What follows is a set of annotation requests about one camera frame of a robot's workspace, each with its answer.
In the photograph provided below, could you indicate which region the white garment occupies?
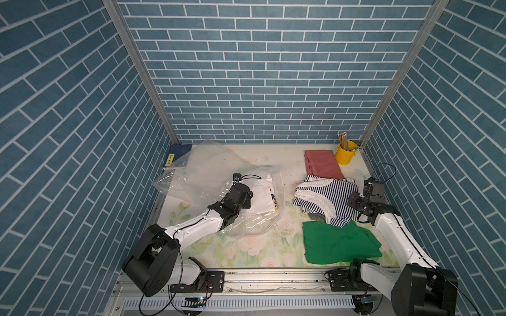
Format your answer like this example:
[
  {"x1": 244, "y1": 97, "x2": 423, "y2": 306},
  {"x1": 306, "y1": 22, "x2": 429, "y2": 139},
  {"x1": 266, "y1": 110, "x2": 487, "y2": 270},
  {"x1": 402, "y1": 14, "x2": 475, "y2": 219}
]
[{"x1": 242, "y1": 174, "x2": 276, "y2": 215}]

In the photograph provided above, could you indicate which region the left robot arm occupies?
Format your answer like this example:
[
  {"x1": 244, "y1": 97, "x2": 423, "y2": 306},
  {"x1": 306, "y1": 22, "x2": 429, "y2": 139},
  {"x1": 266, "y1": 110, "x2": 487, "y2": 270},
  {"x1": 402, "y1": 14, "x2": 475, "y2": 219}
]
[{"x1": 122, "y1": 183, "x2": 254, "y2": 297}]

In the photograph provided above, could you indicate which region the coloured pencils bundle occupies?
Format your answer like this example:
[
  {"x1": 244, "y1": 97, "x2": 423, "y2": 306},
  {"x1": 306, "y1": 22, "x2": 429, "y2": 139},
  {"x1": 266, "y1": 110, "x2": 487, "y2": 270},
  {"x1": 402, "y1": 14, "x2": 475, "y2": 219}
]
[{"x1": 339, "y1": 132, "x2": 349, "y2": 151}]

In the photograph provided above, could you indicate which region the clear vacuum bag with valve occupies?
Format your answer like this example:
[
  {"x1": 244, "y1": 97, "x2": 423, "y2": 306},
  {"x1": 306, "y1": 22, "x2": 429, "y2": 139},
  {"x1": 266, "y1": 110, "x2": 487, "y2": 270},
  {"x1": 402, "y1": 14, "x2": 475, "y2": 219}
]
[{"x1": 153, "y1": 141, "x2": 262, "y2": 210}]

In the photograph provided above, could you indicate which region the aluminium rail frame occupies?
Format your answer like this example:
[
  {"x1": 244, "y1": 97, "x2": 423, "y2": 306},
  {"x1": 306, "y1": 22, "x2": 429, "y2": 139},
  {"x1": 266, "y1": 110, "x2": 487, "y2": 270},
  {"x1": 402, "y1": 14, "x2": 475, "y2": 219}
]
[{"x1": 102, "y1": 266, "x2": 451, "y2": 316}]

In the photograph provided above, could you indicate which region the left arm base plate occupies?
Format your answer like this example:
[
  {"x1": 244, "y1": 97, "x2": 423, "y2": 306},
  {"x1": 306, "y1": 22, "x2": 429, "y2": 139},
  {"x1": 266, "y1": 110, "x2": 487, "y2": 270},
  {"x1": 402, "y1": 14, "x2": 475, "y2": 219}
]
[{"x1": 169, "y1": 271, "x2": 225, "y2": 293}]

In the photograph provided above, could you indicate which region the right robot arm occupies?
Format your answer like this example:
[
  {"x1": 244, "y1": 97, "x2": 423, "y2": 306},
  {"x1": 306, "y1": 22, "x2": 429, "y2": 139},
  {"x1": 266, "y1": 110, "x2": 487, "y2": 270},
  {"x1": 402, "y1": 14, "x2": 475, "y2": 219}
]
[{"x1": 347, "y1": 177, "x2": 458, "y2": 315}]

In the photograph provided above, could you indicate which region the yellow pencil cup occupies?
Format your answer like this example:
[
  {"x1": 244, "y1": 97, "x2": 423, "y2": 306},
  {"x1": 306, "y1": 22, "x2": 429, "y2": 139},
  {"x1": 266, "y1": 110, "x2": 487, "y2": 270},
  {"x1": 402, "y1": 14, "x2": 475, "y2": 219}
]
[{"x1": 335, "y1": 141, "x2": 358, "y2": 165}]

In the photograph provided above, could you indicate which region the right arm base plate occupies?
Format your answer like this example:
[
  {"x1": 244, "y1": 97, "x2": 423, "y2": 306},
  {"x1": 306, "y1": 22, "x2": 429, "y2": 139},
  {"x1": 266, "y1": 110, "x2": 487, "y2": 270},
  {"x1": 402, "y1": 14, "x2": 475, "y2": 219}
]
[{"x1": 324, "y1": 269, "x2": 377, "y2": 294}]

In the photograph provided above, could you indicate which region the red garment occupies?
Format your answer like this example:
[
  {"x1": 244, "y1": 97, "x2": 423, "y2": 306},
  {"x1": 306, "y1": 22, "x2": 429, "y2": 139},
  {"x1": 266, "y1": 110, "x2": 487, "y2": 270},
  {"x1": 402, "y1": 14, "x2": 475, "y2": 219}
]
[{"x1": 304, "y1": 150, "x2": 345, "y2": 180}]

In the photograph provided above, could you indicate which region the dark blue book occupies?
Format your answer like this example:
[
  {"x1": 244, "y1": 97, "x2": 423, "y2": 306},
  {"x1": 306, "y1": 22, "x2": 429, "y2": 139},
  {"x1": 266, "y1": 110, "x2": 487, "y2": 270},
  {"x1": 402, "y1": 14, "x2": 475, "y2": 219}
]
[{"x1": 163, "y1": 144, "x2": 193, "y2": 171}]

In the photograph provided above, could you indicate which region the clear bag with striped clothes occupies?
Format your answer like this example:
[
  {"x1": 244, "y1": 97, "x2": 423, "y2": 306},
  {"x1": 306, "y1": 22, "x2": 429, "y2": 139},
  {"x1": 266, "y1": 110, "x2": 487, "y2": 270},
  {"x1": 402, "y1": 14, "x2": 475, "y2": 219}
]
[{"x1": 220, "y1": 165, "x2": 284, "y2": 238}]

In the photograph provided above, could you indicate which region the blue white striped tank top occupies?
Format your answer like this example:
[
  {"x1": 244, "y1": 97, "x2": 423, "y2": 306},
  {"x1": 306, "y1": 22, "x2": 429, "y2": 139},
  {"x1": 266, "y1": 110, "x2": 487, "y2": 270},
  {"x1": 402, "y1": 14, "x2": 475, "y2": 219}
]
[{"x1": 293, "y1": 175, "x2": 358, "y2": 228}]

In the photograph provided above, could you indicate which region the bright green garment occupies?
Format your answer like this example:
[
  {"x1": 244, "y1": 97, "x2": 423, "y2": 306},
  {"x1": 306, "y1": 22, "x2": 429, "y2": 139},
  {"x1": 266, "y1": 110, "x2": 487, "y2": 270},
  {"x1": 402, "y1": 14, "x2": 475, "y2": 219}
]
[{"x1": 303, "y1": 221, "x2": 382, "y2": 265}]

